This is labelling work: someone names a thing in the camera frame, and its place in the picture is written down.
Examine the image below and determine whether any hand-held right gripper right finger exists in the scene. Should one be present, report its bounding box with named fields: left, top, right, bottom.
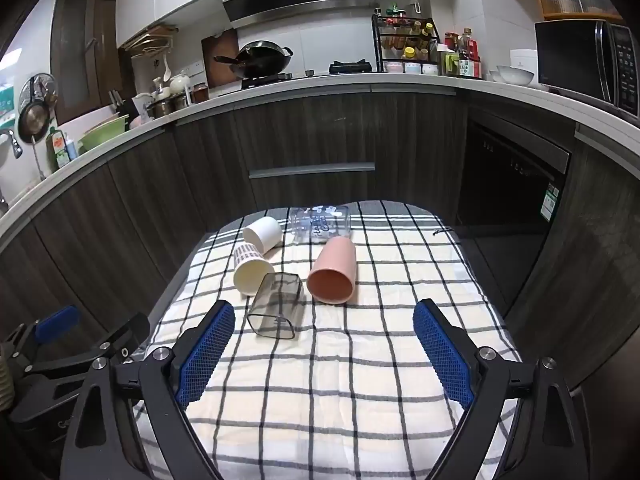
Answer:
left=412, top=299, right=593, bottom=480

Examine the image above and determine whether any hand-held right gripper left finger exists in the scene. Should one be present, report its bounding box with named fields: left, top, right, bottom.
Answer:
left=59, top=300, right=236, bottom=480

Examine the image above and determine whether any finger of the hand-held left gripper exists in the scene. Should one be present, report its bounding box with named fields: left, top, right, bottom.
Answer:
left=0, top=305, right=83, bottom=372
left=24, top=311, right=151, bottom=377

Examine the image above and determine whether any cream cup with striped print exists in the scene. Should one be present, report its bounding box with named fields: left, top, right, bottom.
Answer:
left=233, top=241, right=275, bottom=297

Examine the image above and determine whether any grey transparent square cup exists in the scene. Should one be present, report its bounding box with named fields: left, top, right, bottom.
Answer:
left=247, top=272, right=305, bottom=339

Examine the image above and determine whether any plain white cup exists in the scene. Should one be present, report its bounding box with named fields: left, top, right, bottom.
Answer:
left=243, top=216, right=282, bottom=255

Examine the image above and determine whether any pink cup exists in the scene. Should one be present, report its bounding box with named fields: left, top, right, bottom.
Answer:
left=306, top=236, right=358, bottom=305

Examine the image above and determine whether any clear printed cup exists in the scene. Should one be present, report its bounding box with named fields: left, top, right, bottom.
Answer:
left=289, top=204, right=351, bottom=245

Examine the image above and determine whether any black and white checkered cloth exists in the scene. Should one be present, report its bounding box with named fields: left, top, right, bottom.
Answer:
left=131, top=200, right=523, bottom=480

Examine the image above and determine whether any green dish soap bottle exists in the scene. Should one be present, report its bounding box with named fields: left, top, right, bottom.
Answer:
left=46, top=127, right=71, bottom=170

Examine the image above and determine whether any chrome faucet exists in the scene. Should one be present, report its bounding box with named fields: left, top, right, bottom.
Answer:
left=0, top=129, right=23, bottom=160

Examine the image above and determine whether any green energy label sticker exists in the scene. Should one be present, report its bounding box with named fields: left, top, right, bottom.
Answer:
left=544, top=183, right=561, bottom=221

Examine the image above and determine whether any black built-in dishwasher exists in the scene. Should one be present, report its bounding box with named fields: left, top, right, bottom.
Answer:
left=456, top=119, right=572, bottom=241

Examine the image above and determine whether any green plastic basin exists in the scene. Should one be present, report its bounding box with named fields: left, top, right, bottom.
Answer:
left=79, top=114, right=130, bottom=152

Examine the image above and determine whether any hanging frying pan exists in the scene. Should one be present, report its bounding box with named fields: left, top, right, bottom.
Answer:
left=17, top=74, right=57, bottom=145

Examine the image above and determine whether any black knife block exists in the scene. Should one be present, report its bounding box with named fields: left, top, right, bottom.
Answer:
left=109, top=90, right=146, bottom=118

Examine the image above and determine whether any steel pot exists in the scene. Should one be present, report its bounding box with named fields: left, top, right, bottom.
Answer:
left=150, top=92, right=193, bottom=118

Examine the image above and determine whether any dark wooden door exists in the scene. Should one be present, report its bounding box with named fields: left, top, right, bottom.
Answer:
left=50, top=0, right=136, bottom=126

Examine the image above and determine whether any large white bowl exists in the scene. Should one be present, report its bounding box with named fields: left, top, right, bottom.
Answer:
left=496, top=65, right=535, bottom=86

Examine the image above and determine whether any dark sauce bottle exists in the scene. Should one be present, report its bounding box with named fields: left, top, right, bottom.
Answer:
left=458, top=28, right=476, bottom=79

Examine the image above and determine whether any black wok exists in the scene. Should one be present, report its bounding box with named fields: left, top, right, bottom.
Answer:
left=214, top=40, right=294, bottom=78

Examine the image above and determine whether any dark wooden cutting board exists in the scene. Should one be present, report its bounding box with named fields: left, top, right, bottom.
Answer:
left=201, top=28, right=241, bottom=88

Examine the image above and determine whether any black microwave oven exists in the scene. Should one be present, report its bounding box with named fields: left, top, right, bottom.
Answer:
left=534, top=19, right=640, bottom=120

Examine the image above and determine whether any silver drawer handle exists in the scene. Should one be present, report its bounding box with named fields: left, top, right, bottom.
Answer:
left=248, top=162, right=376, bottom=180

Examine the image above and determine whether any wooden wall rack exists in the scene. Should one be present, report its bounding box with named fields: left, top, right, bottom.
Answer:
left=122, top=24, right=179, bottom=56

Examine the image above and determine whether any black wire spice rack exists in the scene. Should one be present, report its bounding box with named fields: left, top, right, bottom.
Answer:
left=371, top=14, right=441, bottom=75

